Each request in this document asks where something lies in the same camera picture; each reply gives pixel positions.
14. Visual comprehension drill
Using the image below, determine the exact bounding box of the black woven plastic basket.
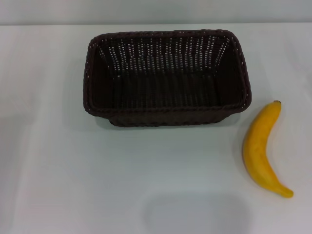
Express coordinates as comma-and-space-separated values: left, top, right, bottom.
81, 29, 252, 128

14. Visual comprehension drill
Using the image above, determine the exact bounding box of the yellow banana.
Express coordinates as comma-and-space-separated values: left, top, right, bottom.
242, 100, 294, 198

